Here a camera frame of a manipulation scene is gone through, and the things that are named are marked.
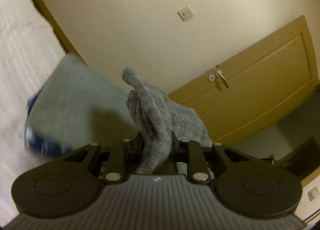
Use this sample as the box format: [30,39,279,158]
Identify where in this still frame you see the grey striped bed cover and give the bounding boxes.
[0,0,66,220]

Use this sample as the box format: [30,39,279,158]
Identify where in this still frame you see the white wall switch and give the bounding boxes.
[177,6,194,22]

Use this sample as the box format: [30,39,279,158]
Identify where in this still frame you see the grey striped shirt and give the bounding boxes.
[122,66,213,174]

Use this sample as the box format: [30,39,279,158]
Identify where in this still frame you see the metal door handle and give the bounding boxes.
[215,70,229,89]

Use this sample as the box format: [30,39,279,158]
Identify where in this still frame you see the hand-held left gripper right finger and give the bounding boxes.
[171,131,250,185]

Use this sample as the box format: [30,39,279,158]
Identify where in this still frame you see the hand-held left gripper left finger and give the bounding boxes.
[62,132,143,184]

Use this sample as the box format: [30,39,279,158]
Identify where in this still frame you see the wooden door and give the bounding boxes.
[167,15,320,147]

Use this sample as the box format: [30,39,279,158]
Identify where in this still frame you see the light grey folded garment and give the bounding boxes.
[26,54,133,156]

